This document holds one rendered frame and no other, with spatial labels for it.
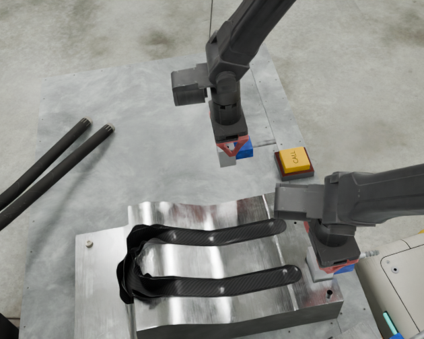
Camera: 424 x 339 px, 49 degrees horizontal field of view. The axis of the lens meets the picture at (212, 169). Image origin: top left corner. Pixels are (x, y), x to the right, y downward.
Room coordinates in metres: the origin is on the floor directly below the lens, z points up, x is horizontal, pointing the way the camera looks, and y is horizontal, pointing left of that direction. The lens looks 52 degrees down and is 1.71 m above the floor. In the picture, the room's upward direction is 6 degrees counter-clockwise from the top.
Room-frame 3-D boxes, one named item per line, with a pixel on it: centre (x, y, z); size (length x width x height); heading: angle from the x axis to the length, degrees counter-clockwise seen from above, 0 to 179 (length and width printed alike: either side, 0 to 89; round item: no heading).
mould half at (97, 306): (0.43, 0.05, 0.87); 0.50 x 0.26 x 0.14; 95
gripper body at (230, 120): (0.67, -0.04, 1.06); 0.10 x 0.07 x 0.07; 4
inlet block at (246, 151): (0.67, -0.08, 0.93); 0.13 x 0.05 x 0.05; 94
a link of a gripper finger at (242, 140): (0.65, -0.04, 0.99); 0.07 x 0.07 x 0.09; 4
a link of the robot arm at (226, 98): (0.66, -0.03, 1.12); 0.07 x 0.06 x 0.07; 90
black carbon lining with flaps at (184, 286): (0.42, 0.03, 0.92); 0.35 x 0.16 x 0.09; 95
